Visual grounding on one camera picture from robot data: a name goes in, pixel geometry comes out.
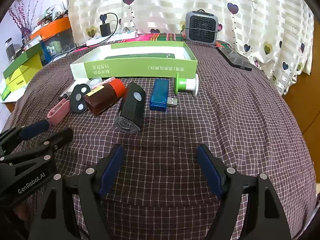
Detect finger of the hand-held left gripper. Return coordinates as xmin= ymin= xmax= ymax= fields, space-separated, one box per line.
xmin=0 ymin=127 xmax=73 ymax=165
xmin=0 ymin=119 xmax=50 ymax=152

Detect heart print curtain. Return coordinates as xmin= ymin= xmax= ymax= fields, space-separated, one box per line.
xmin=68 ymin=0 xmax=315 ymax=95

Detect yellow-green cardboard box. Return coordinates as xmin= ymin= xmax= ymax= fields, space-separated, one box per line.
xmin=5 ymin=55 xmax=43 ymax=93

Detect assorted clutter pile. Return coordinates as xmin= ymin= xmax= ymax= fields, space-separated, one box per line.
xmin=36 ymin=7 xmax=69 ymax=27

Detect black smartphone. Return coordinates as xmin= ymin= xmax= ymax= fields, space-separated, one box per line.
xmin=216 ymin=46 xmax=253 ymax=72

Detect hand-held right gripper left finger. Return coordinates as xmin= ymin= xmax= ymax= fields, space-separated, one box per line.
xmin=29 ymin=144 xmax=125 ymax=240

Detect glass jar with black lid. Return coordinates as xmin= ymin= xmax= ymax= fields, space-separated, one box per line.
xmin=4 ymin=38 xmax=15 ymax=62

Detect blue translucent usb dongle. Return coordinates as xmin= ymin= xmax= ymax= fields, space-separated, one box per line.
xmin=149 ymin=78 xmax=178 ymax=112

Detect blue box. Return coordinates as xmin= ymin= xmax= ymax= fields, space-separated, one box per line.
xmin=40 ymin=40 xmax=54 ymax=62

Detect white plug charger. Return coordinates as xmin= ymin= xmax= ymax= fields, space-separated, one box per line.
xmin=74 ymin=78 xmax=90 ymax=90

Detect black adapter cable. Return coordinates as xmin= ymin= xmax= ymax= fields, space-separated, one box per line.
xmin=51 ymin=12 xmax=118 ymax=63

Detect pink clip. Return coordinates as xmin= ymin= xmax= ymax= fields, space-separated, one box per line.
xmin=47 ymin=99 xmax=71 ymax=126

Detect clear bin with orange lid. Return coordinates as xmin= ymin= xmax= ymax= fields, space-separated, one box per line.
xmin=30 ymin=16 xmax=77 ymax=63

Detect brown bottle with red cap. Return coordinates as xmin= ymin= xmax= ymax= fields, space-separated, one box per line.
xmin=83 ymin=78 xmax=126 ymax=117

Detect small green packet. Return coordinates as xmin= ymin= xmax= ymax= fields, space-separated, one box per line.
xmin=0 ymin=85 xmax=12 ymax=101

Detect black power adapter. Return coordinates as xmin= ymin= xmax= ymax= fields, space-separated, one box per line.
xmin=99 ymin=23 xmax=112 ymax=37

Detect brown checked cloth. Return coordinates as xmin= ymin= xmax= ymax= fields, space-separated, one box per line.
xmin=0 ymin=40 xmax=314 ymax=240

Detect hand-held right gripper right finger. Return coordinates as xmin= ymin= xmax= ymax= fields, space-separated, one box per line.
xmin=196 ymin=144 xmax=292 ymax=240

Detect green and white spool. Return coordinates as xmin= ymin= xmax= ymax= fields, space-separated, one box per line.
xmin=175 ymin=72 xmax=199 ymax=97

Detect black oval piece metal discs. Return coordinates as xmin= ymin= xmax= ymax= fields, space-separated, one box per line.
xmin=70 ymin=83 xmax=91 ymax=114

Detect green and white cardboard box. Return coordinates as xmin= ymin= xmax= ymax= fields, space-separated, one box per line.
xmin=70 ymin=41 xmax=198 ymax=80

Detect colourful plaid cloth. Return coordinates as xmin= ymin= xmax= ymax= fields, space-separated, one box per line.
xmin=120 ymin=29 xmax=233 ymax=53

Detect grey desktop fan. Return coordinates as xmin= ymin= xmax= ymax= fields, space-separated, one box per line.
xmin=184 ymin=10 xmax=218 ymax=46

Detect black rectangular device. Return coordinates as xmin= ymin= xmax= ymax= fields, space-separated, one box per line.
xmin=114 ymin=82 xmax=146 ymax=134

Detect purple flower branches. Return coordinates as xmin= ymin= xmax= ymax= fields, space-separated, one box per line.
xmin=9 ymin=0 xmax=38 ymax=38

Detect white and blue power strip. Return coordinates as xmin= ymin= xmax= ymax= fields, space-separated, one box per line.
xmin=86 ymin=30 xmax=138 ymax=47

